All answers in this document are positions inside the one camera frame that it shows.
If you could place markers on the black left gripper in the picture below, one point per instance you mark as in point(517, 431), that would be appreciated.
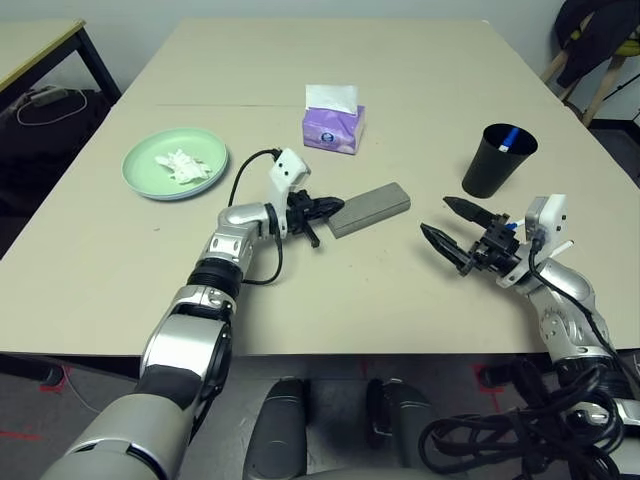
point(300, 212)

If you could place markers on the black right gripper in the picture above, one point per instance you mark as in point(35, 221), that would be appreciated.
point(495, 247)

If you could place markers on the grey glasses case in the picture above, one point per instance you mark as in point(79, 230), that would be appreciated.
point(370, 207)

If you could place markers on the white tissue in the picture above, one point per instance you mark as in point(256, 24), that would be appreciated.
point(185, 167)

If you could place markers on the light green plate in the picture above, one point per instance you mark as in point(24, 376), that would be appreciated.
point(145, 170)

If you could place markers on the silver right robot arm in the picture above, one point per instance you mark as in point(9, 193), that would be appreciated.
point(565, 285)

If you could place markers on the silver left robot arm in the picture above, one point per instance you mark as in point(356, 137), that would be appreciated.
point(190, 345)

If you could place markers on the black cup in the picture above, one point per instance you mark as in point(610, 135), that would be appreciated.
point(485, 170)

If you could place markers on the purple tissue box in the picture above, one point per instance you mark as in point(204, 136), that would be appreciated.
point(330, 132)

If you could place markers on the wooden stool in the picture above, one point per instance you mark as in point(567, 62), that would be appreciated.
point(601, 92)

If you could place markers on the dark grey robot right leg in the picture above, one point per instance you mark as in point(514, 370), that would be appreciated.
point(400, 415)

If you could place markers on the dark grey robot leg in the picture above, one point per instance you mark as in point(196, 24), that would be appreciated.
point(280, 430)
point(400, 415)

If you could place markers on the dark grey robot left leg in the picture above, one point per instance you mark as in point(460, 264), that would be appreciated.
point(280, 430)

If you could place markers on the black jacket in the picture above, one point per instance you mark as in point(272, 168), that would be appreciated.
point(590, 30)

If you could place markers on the yellow green stool cushion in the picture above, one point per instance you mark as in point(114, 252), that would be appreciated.
point(630, 48)

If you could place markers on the light grey robot torso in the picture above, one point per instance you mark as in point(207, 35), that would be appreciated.
point(360, 475)

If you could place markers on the black table leg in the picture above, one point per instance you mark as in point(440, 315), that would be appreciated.
point(100, 367)

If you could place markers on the grey power strip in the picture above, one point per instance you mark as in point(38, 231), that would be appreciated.
point(47, 95)

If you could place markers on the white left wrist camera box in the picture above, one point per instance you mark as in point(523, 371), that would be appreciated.
point(287, 165)

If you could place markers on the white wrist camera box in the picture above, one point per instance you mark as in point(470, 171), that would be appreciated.
point(550, 215)
point(287, 165)

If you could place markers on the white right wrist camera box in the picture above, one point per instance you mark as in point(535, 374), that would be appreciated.
point(550, 215)

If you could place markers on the beige side table black frame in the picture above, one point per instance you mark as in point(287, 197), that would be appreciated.
point(35, 40)

